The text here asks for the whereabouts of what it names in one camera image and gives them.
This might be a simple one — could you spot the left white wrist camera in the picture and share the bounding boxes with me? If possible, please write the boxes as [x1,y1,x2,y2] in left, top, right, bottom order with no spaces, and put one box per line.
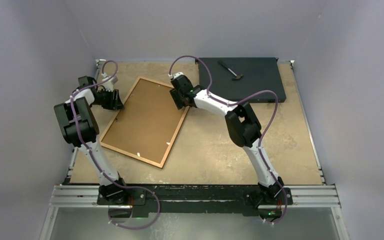
[100,72,118,92]

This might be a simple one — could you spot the purple cable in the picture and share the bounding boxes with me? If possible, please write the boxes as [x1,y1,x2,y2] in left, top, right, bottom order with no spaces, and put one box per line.
[70,60,161,231]
[169,55,288,226]

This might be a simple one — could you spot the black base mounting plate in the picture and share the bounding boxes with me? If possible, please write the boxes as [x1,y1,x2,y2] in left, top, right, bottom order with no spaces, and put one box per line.
[96,184,293,218]

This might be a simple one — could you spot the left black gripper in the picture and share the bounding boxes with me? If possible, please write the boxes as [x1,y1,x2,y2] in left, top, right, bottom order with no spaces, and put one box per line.
[91,88,125,111]

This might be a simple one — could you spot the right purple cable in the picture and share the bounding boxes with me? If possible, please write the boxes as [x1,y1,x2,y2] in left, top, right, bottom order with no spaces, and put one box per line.
[169,55,288,226]

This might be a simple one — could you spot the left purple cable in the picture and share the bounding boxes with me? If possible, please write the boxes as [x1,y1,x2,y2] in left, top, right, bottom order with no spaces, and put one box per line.
[70,60,161,231]

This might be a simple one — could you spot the small black handled hammer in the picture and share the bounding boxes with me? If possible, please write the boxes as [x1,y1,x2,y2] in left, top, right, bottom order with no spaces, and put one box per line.
[217,59,244,81]

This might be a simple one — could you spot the dark flat equipment case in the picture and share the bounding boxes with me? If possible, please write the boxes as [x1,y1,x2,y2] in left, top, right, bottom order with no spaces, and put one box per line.
[195,57,287,103]

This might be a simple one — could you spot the brown wooden picture frame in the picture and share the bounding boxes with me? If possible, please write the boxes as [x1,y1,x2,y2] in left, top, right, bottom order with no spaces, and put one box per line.
[99,75,191,169]

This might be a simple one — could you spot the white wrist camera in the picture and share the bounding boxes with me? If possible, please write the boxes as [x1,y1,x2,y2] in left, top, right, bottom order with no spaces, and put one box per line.
[100,72,118,92]
[168,71,184,80]

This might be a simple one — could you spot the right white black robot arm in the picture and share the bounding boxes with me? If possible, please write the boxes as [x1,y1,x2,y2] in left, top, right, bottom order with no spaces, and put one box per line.
[169,72,287,204]

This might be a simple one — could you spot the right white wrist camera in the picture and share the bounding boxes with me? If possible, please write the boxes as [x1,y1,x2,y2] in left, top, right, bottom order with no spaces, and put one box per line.
[168,71,184,80]

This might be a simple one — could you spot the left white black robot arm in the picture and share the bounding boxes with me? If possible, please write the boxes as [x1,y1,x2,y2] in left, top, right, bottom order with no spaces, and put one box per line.
[54,76,129,205]

